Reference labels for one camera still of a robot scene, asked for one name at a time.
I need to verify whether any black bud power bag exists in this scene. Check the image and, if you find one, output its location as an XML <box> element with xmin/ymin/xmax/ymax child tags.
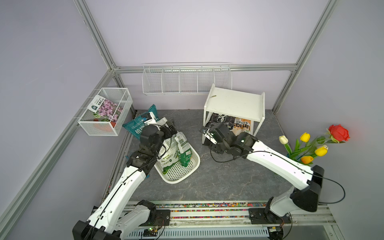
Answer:
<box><xmin>206</xmin><ymin>113</ymin><xmax>236</xmax><ymax>130</ymax></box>

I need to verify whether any green white urea bag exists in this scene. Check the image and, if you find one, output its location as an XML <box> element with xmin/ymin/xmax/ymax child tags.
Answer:
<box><xmin>175</xmin><ymin>132</ymin><xmax>192</xmax><ymax>167</ymax></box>

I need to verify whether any orange fertilizer bag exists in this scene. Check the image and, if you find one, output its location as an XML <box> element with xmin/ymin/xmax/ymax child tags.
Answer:
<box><xmin>232</xmin><ymin>118</ymin><xmax>252</xmax><ymax>136</ymax></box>

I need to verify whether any teal orange soil bag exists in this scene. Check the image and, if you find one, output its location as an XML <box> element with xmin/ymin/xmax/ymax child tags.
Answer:
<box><xmin>123</xmin><ymin>105</ymin><xmax>159</xmax><ymax>139</ymax></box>

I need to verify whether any white fertilizer bag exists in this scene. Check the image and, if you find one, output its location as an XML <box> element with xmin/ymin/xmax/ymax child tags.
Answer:
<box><xmin>158</xmin><ymin>135</ymin><xmax>179</xmax><ymax>175</ymax></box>

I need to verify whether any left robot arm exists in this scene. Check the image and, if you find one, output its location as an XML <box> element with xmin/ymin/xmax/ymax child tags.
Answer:
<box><xmin>72</xmin><ymin>121</ymin><xmax>177</xmax><ymax>240</ymax></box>

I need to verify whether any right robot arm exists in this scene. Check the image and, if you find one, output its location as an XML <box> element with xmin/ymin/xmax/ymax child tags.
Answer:
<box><xmin>200</xmin><ymin>123</ymin><xmax>324</xmax><ymax>222</ymax></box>

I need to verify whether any white metal tiered shelf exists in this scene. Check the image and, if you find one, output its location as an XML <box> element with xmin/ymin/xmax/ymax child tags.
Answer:
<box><xmin>203</xmin><ymin>84</ymin><xmax>266</xmax><ymax>136</ymax></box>

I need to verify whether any white perforated plastic basket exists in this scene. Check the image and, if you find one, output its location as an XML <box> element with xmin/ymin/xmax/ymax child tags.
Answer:
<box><xmin>155</xmin><ymin>146</ymin><xmax>201</xmax><ymax>184</ymax></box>

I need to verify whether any purple flower seed packet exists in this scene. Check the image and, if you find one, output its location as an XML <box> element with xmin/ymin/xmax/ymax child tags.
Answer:
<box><xmin>87</xmin><ymin>95</ymin><xmax>123</xmax><ymax>123</ymax></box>

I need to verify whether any white artificial tulip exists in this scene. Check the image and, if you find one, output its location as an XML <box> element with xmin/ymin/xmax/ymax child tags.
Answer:
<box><xmin>279</xmin><ymin>136</ymin><xmax>289</xmax><ymax>145</ymax></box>

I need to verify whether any yellow artificial tulip upper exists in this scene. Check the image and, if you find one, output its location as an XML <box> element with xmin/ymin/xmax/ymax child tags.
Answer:
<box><xmin>300</xmin><ymin>133</ymin><xmax>311</xmax><ymax>143</ymax></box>

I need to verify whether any yellow artificial tulip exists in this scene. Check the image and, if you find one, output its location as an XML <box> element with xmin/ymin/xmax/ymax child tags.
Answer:
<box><xmin>300</xmin><ymin>133</ymin><xmax>311</xmax><ymax>143</ymax></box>
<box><xmin>315</xmin><ymin>145</ymin><xmax>329</xmax><ymax>157</ymax></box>

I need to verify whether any orange yellow tulip lower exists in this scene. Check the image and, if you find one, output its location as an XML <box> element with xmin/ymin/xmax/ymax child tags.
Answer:
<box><xmin>301</xmin><ymin>156</ymin><xmax>314</xmax><ymax>165</ymax></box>

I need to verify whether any small circuit board left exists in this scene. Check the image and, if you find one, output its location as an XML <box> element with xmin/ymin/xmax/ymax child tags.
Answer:
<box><xmin>141</xmin><ymin>228</ymin><xmax>158</xmax><ymax>238</ymax></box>

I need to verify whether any small circuit board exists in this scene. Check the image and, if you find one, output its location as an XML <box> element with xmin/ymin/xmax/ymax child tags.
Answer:
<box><xmin>268</xmin><ymin>227</ymin><xmax>284</xmax><ymax>239</ymax></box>
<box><xmin>141</xmin><ymin>228</ymin><xmax>158</xmax><ymax>238</ymax></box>

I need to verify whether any yellow artificial tulip right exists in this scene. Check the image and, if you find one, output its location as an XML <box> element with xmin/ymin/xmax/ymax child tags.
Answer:
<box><xmin>315</xmin><ymin>145</ymin><xmax>329</xmax><ymax>157</ymax></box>

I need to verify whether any small circuit board right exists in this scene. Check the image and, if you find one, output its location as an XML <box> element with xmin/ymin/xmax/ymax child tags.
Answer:
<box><xmin>268</xmin><ymin>227</ymin><xmax>284</xmax><ymax>239</ymax></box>

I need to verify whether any red artificial rose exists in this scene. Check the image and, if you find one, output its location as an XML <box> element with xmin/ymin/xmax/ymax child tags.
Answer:
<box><xmin>328</xmin><ymin>125</ymin><xmax>350</xmax><ymax>143</ymax></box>

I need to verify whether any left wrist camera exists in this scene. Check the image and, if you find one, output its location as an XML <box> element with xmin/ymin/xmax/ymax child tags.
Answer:
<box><xmin>141</xmin><ymin>112</ymin><xmax>168</xmax><ymax>127</ymax></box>

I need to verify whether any white wire wall rack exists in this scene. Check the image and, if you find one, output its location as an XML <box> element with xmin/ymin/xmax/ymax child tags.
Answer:
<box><xmin>142</xmin><ymin>64</ymin><xmax>233</xmax><ymax>95</ymax></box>

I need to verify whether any white wire wall basket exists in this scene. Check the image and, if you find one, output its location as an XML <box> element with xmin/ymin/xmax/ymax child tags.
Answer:
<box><xmin>78</xmin><ymin>88</ymin><xmax>133</xmax><ymax>137</ymax></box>

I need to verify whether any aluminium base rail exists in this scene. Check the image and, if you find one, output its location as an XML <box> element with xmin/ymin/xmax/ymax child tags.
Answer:
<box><xmin>121</xmin><ymin>201</ymin><xmax>344</xmax><ymax>240</ymax></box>

